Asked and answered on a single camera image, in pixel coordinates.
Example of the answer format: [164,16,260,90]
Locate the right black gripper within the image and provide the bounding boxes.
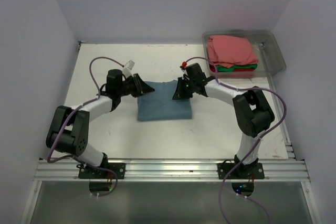
[173,76,196,100]

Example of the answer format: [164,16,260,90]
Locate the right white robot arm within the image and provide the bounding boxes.
[173,62,275,179]

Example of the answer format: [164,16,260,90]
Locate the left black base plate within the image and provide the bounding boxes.
[76,163,126,179]

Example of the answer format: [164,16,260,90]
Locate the folded green t-shirt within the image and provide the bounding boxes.
[216,63,258,72]

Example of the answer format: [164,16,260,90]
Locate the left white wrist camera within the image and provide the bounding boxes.
[122,60,135,79]

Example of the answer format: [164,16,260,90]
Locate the blue t-shirt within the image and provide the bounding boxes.
[137,80,193,122]

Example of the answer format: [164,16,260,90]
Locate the aluminium mounting rail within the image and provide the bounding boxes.
[33,159,310,182]

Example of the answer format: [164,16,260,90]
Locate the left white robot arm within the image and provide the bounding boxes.
[46,69,155,178]

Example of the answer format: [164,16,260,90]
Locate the folded red t-shirt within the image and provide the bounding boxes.
[209,64,258,73]

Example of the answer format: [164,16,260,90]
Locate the folded pink t-shirt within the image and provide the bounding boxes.
[207,35,259,68]

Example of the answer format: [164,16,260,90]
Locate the clear plastic bin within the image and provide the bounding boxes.
[202,30,286,78]

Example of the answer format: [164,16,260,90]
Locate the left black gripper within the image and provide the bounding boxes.
[117,74,154,98]

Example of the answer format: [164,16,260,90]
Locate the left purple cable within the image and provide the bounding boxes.
[46,57,125,197]

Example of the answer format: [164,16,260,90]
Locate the purple cable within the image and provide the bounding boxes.
[185,56,287,224]
[46,57,125,197]

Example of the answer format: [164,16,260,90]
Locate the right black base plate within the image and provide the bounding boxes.
[217,162,265,180]

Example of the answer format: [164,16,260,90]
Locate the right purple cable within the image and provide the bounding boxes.
[185,56,287,224]

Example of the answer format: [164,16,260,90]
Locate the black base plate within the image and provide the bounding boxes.
[217,162,265,180]
[76,163,126,179]

